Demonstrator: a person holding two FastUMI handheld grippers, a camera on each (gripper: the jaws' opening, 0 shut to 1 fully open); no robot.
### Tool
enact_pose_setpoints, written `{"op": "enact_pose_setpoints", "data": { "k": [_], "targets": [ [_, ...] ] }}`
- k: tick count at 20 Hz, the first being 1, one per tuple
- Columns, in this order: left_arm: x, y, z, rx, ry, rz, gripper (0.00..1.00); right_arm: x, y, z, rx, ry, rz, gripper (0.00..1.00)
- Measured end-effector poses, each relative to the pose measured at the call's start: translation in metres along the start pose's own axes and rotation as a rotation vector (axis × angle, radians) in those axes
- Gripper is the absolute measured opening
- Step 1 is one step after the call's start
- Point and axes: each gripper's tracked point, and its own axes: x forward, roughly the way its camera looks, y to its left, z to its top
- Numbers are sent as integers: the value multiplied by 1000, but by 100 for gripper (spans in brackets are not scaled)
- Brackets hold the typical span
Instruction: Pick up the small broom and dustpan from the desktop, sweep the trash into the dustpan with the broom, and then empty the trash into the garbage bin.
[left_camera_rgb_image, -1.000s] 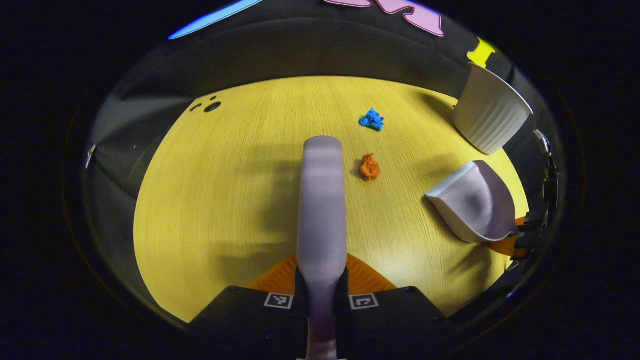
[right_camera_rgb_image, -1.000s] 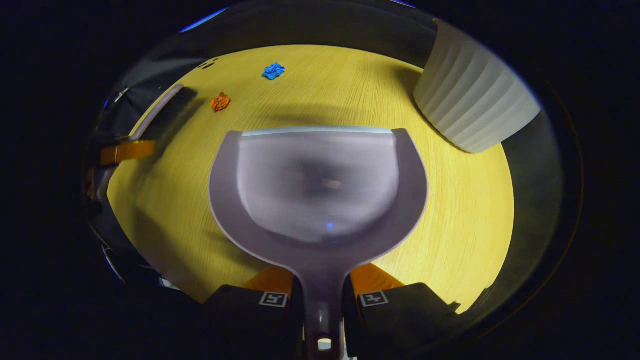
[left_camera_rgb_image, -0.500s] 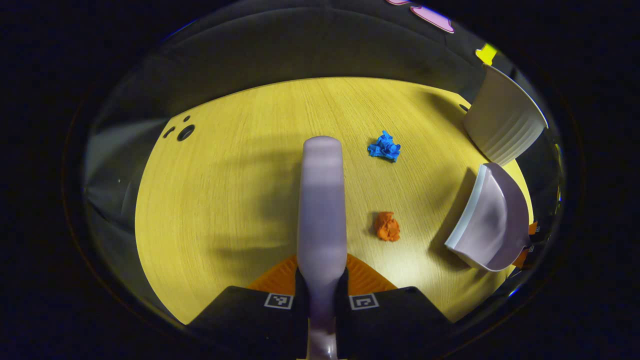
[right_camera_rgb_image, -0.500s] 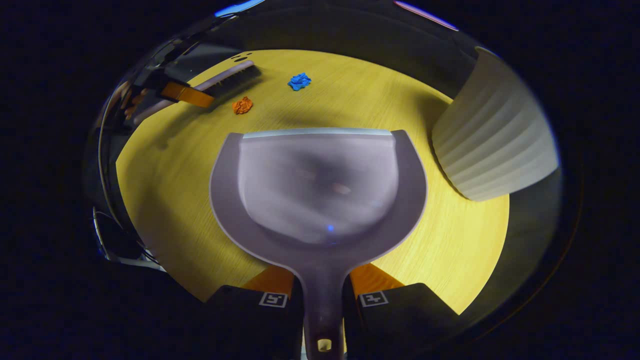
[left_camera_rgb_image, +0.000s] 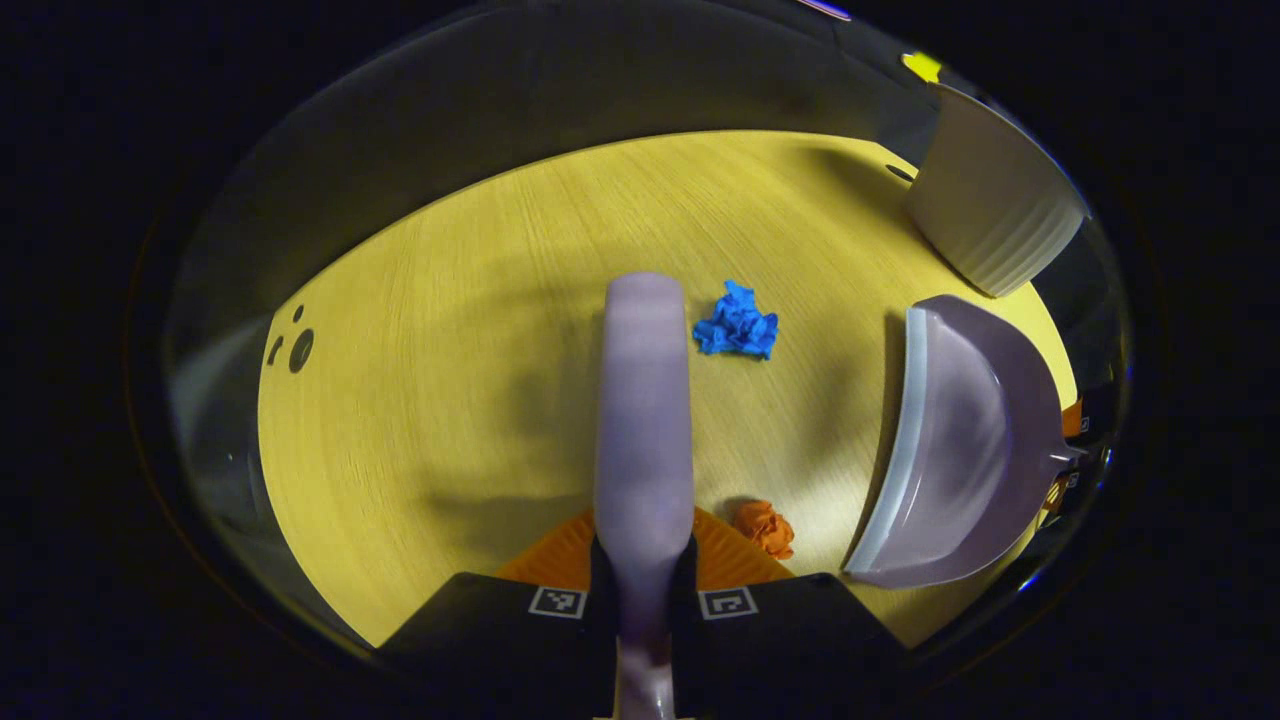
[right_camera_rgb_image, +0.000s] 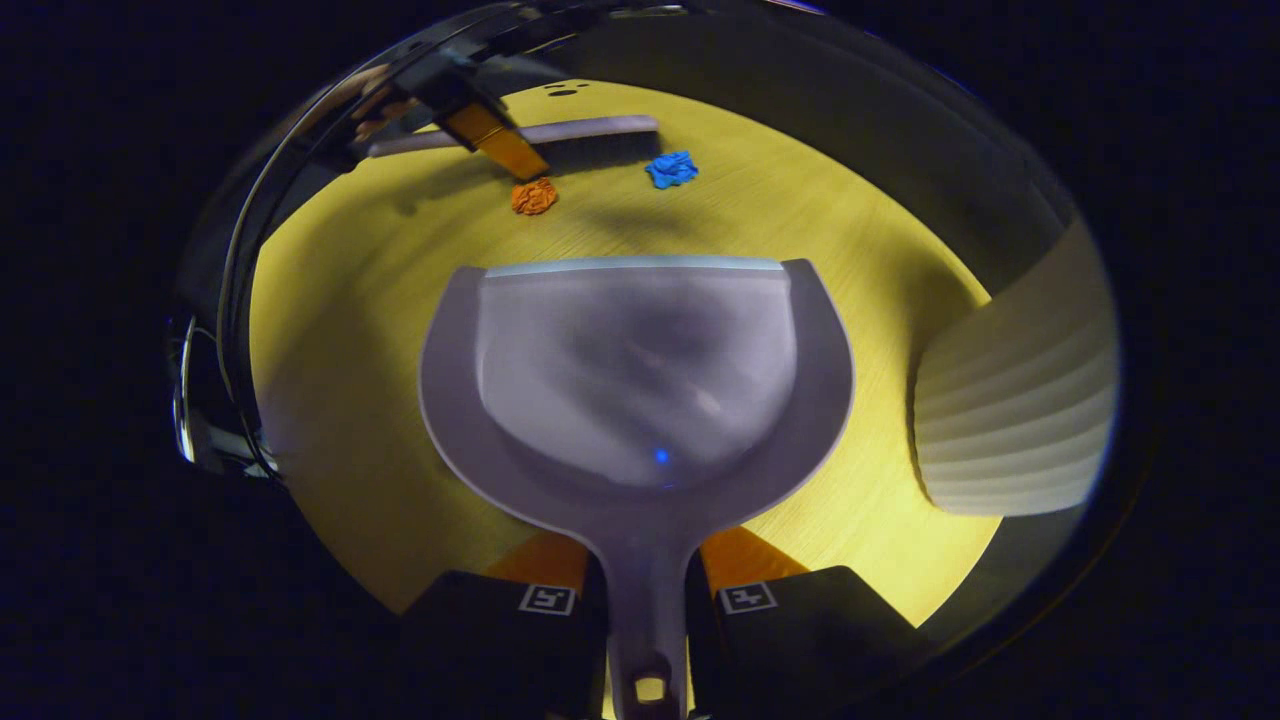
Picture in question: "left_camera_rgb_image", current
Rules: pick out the yellow wooden desktop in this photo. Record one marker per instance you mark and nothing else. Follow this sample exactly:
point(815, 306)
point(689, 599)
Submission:
point(450, 400)

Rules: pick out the white ribbed garbage bin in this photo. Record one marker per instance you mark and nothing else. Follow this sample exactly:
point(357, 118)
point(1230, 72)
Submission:
point(990, 200)

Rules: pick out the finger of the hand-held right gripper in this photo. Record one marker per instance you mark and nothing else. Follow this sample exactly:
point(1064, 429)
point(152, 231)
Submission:
point(1065, 495)
point(1085, 418)

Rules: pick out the orange paper ball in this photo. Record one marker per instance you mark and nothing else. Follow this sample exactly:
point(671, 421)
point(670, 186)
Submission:
point(765, 528)

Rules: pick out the pale purple dustpan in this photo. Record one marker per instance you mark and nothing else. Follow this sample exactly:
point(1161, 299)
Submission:
point(960, 450)

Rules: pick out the blue paper ball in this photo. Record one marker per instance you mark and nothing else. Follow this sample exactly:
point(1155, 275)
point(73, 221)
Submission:
point(738, 325)

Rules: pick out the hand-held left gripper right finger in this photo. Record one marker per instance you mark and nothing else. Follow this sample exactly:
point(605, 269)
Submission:
point(780, 640)

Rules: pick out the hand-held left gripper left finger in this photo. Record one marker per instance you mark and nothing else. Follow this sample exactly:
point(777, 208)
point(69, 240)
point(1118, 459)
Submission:
point(500, 640)

